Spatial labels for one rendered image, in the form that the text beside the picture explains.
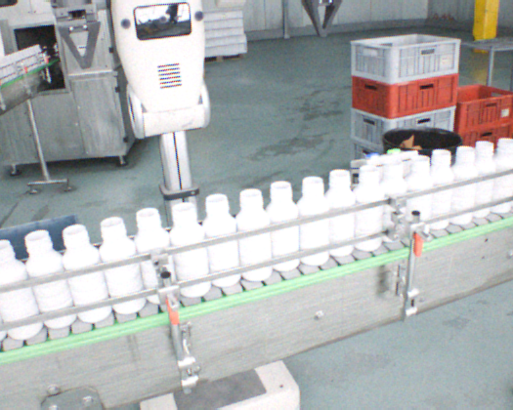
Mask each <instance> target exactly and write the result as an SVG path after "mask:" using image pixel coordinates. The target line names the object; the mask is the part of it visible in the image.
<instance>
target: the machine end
mask: <svg viewBox="0 0 513 410"><path fill-rule="evenodd" d="M110 8H111V7H110ZM110 8H109V9H108V8H106V9H105V10H99V11H98V15H99V20H98V21H100V22H101V28H100V31H99V36H98V40H97V45H96V48H95V54H94V57H93V62H92V66H91V68H84V69H83V68H81V67H80V65H79V64H78V61H77V60H76V59H75V57H74V55H73V53H72V52H71V50H70V49H69V48H68V46H67V45H66V43H65V41H64V39H63V37H62V36H61V35H60V32H59V31H58V30H57V26H56V25H55V24H54V21H53V14H52V11H51V4H50V0H0V28H1V31H2V37H3V40H4V46H5V50H6V56H9V55H10V54H14V53H17V52H20V51H23V50H26V49H29V48H32V47H35V46H38V45H39V47H40V49H41V50H42V49H44V47H50V46H53V45H56V43H57V44H58V47H59V48H58V49H59V51H60V59H61V62H62V67H63V68H62V70H63V75H64V78H63V79H61V80H59V81H58V82H56V83H55V84H53V85H51V86H50V87H48V88H47V89H45V90H44V91H41V92H39V93H37V97H36V98H34V99H31V101H32V103H33V111H34V114H35V118H36V121H37V128H38V131H39V134H40V138H41V139H40V141H41V144H42V148H43V151H44V154H45V162H51V161H57V160H66V159H77V158H91V157H104V156H116V155H118V157H119V162H118V163H116V166H117V167H123V166H126V165H128V164H129V162H127V161H123V160H122V156H123V155H126V154H127V152H128V151H129V149H130V147H132V145H133V144H140V143H141V140H136V138H137V137H135V135H134V133H135V132H134V130H133V128H132V121H131V118H130V114H129V112H128V111H129V108H128V104H129V103H128V99H127V89H126V87H127V85H128V84H129V83H128V80H127V77H126V75H125V70H124V67H123V65H122V63H121V60H120V56H119V54H118V52H117V49H116V44H115V43H116V39H115V34H114V29H113V19H112V14H111V10H110ZM88 32H89V31H85V32H75V33H70V34H69V36H70V37H71V40H72V41H73V43H74V44H75V46H76V48H77V50H78V51H79V53H80V55H81V56H84V54H85V49H86V43H87V37H88ZM30 123H31V121H30V118H29V114H28V111H27V105H26V101H24V102H23V103H21V104H19V105H18V106H16V107H15V108H13V109H12V110H10V111H6V113H4V114H2V115H0V160H1V162H2V163H3V166H9V165H11V166H12V167H13V168H14V171H13V172H11V173H9V175H10V176H11V177H15V176H18V175H20V174H22V170H17V168H16V166H17V165H20V164H31V163H40V161H39V157H38V154H39V153H38V151H37V147H36V143H35V140H34V134H33V131H32V128H31V124H30Z"/></svg>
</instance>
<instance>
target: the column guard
mask: <svg viewBox="0 0 513 410"><path fill-rule="evenodd" d="M475 2H476V4H475V11H474V14H475V18H474V24H473V27H474V30H473V40H472V41H476V40H484V39H494V38H495V36H496V32H495V31H496V26H497V15H498V3H499V0H475ZM471 52H473V53H477V54H487V53H489V51H487V50H482V49H475V48H472V50H471Z"/></svg>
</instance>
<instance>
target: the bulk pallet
mask: <svg viewBox="0 0 513 410"><path fill-rule="evenodd" d="M242 10H243V9H236V8H220V9H208V10H202V13H203V14H204V18H203V24H204V33H205V45H204V57H205V58H208V59H204V60H210V59H215V61H204V62H203V63H209V62H222V61H230V60H236V59H244V58H247V40H246V35H245V34H244V30H243V29H244V25H243V19H244V17H243V16H242ZM245 46H246V50H245ZM223 56H228V57H232V56H238V57H237V58H230V59H223V58H224V57H223Z"/></svg>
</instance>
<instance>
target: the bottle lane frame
mask: <svg viewBox="0 0 513 410"><path fill-rule="evenodd" d="M433 237H434V236H433ZM387 250H388V252H387V253H384V254H381V255H377V256H374V255H373V254H371V253H370V255H371V257H370V258H367V259H363V260H360V261H358V260H357V259H355V258H354V259H355V261H354V262H353V263H349V264H346V265H343V266H341V265H339V264H338V263H337V262H336V263H337V267H334V268H330V269H326V270H322V269H321V268H320V267H319V269H320V271H317V272H312V273H309V274H305V273H302V272H300V273H301V276H298V277H295V278H291V279H287V280H285V278H284V277H283V276H282V277H281V279H282V282H278V283H274V284H271V285H266V283H265V282H262V284H263V287H260V288H257V289H253V290H249V291H246V289H245V288H244V287H242V292H239V293H235V294H232V295H229V296H227V295H226V294H225V293H224V292H222V298H219V299H215V300H211V301H209V302H206V301H205V300H204V299H203V298H201V303H197V304H194V305H191V306H187V307H185V306H184V305H183V304H182V303H179V304H180V308H179V310H178V312H179V320H180V326H183V325H188V330H189V337H190V338H189V339H187V345H188V344H191V349H192V356H193V358H194V363H193V364H192V369H193V374H194V375H197V378H198V381H197V382H196V383H195V385H196V386H200V385H203V384H206V383H208V382H211V381H214V380H220V379H223V378H226V377H229V376H231V375H234V374H236V373H242V372H246V371H248V370H251V369H254V368H257V367H260V366H263V365H265V364H272V363H275V362H278V361H280V360H283V359H286V358H288V357H291V356H294V355H297V354H300V353H303V352H306V351H311V350H314V349H320V348H323V347H325V346H328V345H331V344H334V343H337V342H339V341H342V340H346V339H349V338H352V337H354V336H357V335H359V334H362V333H365V332H367V331H371V330H374V329H377V328H379V327H382V326H385V325H389V324H393V323H396V322H400V321H401V317H402V315H401V311H400V309H401V308H402V307H403V306H404V303H403V302H402V301H401V300H400V297H399V295H398V296H397V290H398V283H399V282H401V278H400V277H399V266H400V264H403V263H407V253H408V246H406V245H404V248H401V249H397V250H394V251H391V250H389V249H388V248H387ZM512 280H513V217H510V218H506V219H503V218H501V219H500V221H497V222H488V223H487V224H484V225H476V227H472V228H469V229H462V231H460V232H457V233H454V234H450V233H449V234H448V235H447V236H444V237H440V238H436V237H434V239H433V240H432V241H431V242H427V241H423V246H422V254H421V256H419V257H417V256H416V262H415V272H414V281H413V286H415V287H416V289H417V290H418V297H417V298H415V307H416V315H419V314H421V313H424V312H427V311H429V310H432V309H435V308H439V307H443V306H445V305H448V304H451V303H453V302H456V301H459V300H461V299H465V298H467V297H470V296H473V295H475V294H478V293H480V292H483V291H486V290H489V289H491V288H493V287H496V286H498V285H501V284H503V283H506V282H509V281H512ZM85 386H87V387H89V388H91V389H93V390H96V391H97V392H98V395H99V398H100V401H101V403H102V407H103V410H114V409H117V408H120V407H122V406H123V407H126V406H129V405H131V404H134V403H139V402H142V401H145V400H147V399H149V400H151V399H154V398H156V397H159V396H162V395H166V394H169V393H173V392H175V391H181V390H183V389H182V384H181V379H180V374H179V368H178V363H177V357H176V353H175V349H174V345H173V341H172V337H171V332H170V327H169V322H168V316H167V311H163V310H161V308H159V309H158V314H154V315H151V316H148V317H144V318H142V317H141V316H140V315H139V314H137V318H136V319H134V320H131V321H127V322H123V323H121V324H120V323H118V321H117V319H114V324H113V325H111V326H108V327H105V328H96V326H95V325H93V326H92V330H91V331H88V332H85V333H82V332H81V333H78V334H75V335H74V334H73V331H72V330H69V334H68V336H65V337H62V338H59V339H55V340H51V339H50V337H49V336H48V337H47V339H46V341H45V342H43V343H41V344H40V343H37V344H34V345H31V346H28V345H27V344H26V340H24V343H23V345H22V348H17V349H15V348H13V349H10V350H8V351H3V346H2V347H1V348H0V410H42V409H41V403H42V402H43V401H44V399H45V397H46V396H47V395H49V394H50V395H53V394H56V393H58V392H64V391H66V390H74V389H76V388H80V387H82V388H83V387H85Z"/></svg>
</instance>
